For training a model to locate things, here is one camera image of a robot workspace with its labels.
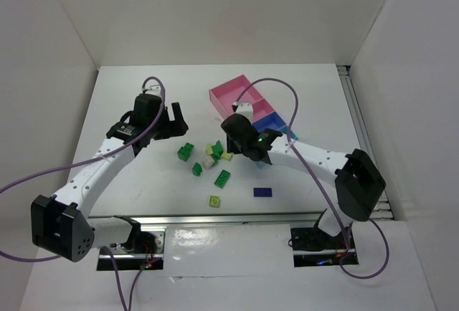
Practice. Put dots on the aluminium rail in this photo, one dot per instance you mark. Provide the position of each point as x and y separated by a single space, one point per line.
383 209
164 222

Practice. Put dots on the aluminium rail front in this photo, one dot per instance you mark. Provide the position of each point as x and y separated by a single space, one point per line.
164 222

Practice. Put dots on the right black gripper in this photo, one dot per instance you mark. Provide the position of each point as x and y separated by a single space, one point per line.
236 145

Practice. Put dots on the white lego brick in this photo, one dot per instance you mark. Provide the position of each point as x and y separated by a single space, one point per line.
208 162

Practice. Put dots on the purple bin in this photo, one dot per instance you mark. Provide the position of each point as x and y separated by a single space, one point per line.
272 121

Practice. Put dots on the small green curved lego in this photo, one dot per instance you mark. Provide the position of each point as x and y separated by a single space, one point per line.
197 169

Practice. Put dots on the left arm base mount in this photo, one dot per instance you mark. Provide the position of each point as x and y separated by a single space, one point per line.
149 253

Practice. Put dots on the large pink bin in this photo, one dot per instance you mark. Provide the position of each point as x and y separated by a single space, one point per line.
223 96

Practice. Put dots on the green lego plate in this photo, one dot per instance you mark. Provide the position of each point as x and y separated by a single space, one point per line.
222 179

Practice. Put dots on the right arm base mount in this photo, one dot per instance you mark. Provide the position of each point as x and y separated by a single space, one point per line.
313 248

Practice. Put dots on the aluminium rail right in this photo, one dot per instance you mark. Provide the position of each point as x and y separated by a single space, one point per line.
383 209

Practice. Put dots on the light blue bin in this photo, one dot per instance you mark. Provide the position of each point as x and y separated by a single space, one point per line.
285 130

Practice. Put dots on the dark blue lego plate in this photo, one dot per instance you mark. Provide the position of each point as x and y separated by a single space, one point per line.
262 192

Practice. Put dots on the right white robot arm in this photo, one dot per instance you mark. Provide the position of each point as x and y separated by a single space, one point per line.
357 181

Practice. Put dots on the lime 2x2 lego brick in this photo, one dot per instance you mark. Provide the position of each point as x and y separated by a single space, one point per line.
226 156

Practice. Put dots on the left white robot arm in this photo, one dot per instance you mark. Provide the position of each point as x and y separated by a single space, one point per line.
60 222

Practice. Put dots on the lime square lego front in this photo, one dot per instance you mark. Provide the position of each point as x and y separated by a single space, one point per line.
214 201

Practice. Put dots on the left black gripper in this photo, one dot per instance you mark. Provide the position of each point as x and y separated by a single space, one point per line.
171 125

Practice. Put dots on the green stepped lego block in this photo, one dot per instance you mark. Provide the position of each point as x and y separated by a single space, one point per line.
184 153

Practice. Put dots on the small pink bin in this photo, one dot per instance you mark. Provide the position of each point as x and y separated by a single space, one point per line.
261 108

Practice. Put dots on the green curved lego top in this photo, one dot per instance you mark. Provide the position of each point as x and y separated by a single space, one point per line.
217 148

